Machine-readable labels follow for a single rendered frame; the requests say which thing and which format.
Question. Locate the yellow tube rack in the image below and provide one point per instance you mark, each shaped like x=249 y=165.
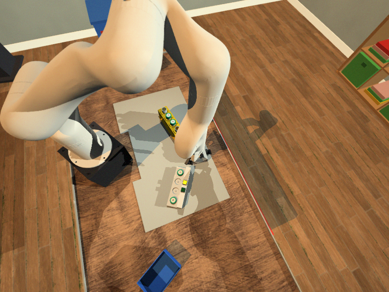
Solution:
x=166 y=122

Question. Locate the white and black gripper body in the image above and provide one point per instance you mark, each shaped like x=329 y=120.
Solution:
x=196 y=155

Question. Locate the beige flat mat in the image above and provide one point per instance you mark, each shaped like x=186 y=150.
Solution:
x=157 y=160

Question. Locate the blue open tray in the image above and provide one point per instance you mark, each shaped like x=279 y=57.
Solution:
x=160 y=273

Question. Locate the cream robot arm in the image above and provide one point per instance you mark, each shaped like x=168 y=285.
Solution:
x=44 y=97

